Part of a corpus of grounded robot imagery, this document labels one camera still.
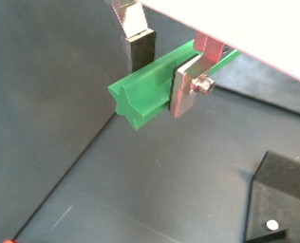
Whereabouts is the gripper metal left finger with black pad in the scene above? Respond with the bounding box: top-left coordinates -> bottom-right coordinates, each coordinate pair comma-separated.
111,0 -> 157,73

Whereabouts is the black curved fixture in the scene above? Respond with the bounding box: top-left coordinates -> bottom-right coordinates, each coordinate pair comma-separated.
244,151 -> 300,243

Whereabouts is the red shape-sorter box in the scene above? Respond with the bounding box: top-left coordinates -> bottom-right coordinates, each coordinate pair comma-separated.
3,239 -> 18,243

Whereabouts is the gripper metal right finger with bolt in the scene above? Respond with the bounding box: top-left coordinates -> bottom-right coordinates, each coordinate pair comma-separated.
169,32 -> 224,118

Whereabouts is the green star-profile bar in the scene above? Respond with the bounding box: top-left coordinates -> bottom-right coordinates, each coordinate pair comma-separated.
109,42 -> 241,130

